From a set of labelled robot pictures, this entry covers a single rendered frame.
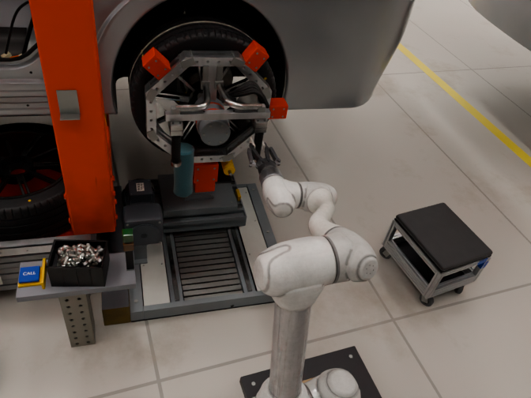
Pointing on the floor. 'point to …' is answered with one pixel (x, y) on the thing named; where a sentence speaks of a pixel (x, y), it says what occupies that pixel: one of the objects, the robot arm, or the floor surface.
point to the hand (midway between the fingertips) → (257, 143)
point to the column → (78, 319)
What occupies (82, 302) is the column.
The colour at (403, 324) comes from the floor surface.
